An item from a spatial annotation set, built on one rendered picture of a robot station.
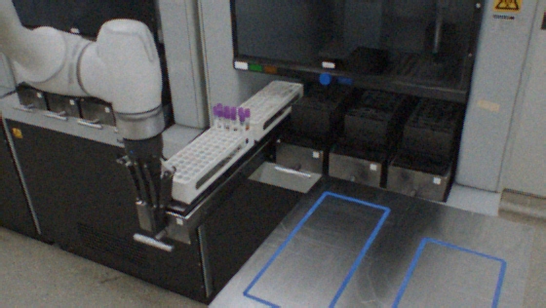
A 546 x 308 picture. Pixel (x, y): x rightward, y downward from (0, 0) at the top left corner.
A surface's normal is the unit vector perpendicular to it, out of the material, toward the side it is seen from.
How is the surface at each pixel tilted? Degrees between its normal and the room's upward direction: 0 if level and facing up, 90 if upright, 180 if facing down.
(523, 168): 90
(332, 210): 0
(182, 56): 90
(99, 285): 0
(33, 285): 0
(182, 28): 90
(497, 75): 90
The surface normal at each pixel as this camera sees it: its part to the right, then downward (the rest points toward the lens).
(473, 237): -0.03, -0.87
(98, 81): -0.42, 0.48
